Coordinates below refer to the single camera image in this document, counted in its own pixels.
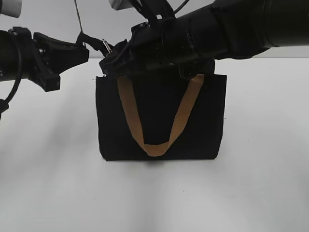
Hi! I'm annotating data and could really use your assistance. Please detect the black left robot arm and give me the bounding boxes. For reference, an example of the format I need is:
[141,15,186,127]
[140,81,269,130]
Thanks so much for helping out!
[0,27,89,92]

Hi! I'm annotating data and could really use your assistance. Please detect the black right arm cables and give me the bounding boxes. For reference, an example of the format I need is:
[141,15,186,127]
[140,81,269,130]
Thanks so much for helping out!
[130,0,191,27]

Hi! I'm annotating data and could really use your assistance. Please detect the black canvas tote bag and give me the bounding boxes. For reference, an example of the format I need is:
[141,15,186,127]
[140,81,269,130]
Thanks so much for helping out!
[95,60,227,161]

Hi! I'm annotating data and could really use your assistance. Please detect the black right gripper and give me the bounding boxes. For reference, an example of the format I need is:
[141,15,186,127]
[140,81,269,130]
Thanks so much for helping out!
[99,14,215,80]

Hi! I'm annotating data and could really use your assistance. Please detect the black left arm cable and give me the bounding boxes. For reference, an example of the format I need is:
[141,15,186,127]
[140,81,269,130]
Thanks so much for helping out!
[0,33,25,120]

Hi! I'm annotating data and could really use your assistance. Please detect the white left arm link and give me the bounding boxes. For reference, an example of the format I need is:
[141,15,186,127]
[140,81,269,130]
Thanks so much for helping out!
[0,0,23,18]

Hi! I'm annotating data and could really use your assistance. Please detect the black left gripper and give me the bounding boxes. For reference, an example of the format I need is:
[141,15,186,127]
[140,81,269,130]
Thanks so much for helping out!
[8,27,89,91]

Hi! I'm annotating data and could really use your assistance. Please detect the tan front bag handle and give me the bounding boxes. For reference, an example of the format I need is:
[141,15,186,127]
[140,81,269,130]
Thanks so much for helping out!
[117,74,205,158]

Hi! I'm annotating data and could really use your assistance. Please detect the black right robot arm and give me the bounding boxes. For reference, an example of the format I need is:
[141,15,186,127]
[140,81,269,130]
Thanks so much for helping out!
[100,0,309,79]

